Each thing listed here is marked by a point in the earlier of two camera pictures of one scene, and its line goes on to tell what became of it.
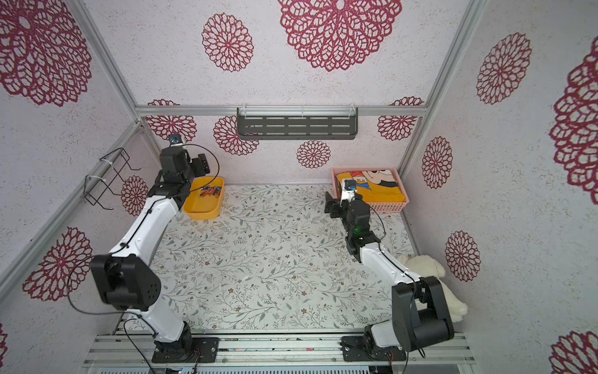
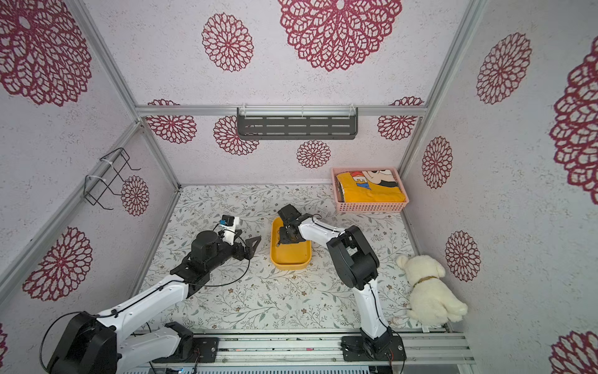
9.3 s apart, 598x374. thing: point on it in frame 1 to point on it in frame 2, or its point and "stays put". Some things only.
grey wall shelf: [297, 123] stays put
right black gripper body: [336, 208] to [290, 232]
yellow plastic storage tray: [205, 200] to [288, 256]
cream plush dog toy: [426, 266] stays put
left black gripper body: [198, 167] to [236, 251]
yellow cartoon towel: [375, 185] stays put
